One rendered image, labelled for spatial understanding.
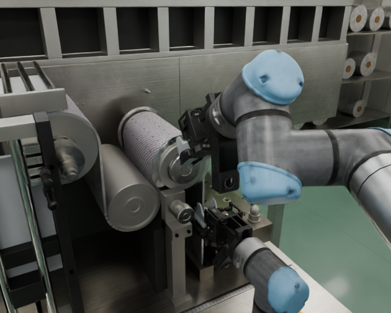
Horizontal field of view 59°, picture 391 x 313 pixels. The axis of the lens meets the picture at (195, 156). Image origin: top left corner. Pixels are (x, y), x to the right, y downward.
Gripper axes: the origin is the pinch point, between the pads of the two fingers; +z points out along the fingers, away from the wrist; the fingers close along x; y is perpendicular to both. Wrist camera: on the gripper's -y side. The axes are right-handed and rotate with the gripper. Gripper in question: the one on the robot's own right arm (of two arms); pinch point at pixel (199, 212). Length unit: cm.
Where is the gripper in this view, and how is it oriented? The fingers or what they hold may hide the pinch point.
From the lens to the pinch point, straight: 90.7
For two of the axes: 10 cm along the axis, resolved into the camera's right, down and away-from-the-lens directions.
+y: 0.0, -9.1, -4.1
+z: -4.8, -3.7, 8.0
